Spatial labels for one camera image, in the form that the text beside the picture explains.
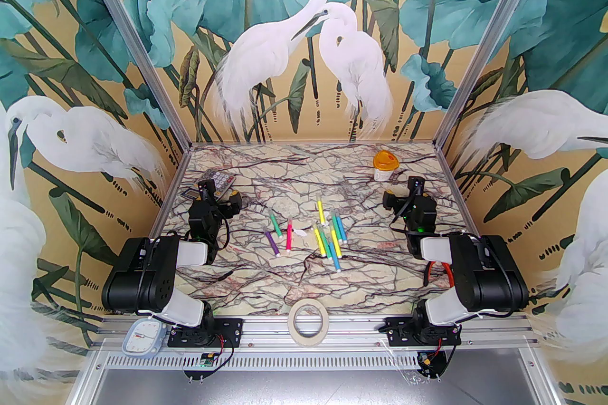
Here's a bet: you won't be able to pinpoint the aluminium frame rail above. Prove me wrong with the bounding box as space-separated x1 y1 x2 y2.
437 146 513 312
116 146 193 316
189 140 440 147

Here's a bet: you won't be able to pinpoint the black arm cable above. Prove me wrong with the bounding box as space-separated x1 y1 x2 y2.
391 198 415 233
208 215 232 264

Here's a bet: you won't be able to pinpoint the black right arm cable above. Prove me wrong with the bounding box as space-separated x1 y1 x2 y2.
391 198 415 233

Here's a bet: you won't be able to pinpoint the vented metal strip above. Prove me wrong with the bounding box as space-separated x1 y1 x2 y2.
93 355 540 371

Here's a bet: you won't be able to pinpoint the grey metal panel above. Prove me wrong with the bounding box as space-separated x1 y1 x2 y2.
71 367 540 405

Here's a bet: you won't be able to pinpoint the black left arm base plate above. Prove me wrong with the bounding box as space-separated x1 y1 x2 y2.
167 317 243 347

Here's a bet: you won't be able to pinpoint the wide aluminium base rail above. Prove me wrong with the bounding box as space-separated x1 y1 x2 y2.
97 317 530 349

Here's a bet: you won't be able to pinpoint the white jar orange lid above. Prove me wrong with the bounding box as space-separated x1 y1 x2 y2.
372 150 399 182

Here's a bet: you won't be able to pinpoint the red handled pliers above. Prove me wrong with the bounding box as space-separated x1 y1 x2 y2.
423 260 454 287

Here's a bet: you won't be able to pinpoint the grey desk calculator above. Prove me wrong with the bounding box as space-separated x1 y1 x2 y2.
183 170 238 204

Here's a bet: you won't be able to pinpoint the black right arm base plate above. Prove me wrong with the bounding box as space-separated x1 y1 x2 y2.
385 317 461 347

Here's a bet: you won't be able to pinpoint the pale blue square clock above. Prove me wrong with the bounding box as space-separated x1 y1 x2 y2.
122 318 167 357

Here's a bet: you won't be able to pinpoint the aluminium frame post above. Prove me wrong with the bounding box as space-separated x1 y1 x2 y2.
435 0 563 146
61 0 193 145

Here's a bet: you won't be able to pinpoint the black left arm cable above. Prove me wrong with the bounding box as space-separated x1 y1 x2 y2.
208 215 232 264

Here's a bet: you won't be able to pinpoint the masking tape roll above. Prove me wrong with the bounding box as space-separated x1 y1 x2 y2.
287 299 328 345

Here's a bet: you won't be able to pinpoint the purple marker pen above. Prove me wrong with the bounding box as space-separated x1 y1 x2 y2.
263 226 282 257

